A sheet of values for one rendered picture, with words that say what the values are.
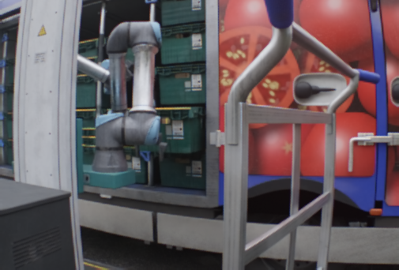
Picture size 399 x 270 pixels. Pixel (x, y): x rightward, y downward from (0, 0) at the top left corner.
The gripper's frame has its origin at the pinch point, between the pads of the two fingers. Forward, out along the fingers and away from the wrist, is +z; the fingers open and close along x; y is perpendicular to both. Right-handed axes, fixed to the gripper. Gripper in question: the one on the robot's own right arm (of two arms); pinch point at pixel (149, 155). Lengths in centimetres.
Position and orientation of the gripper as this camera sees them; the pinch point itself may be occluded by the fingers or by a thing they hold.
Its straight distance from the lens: 169.6
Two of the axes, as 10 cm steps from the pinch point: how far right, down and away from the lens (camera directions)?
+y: -2.4, 3.8, -8.9
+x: 9.7, 1.3, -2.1
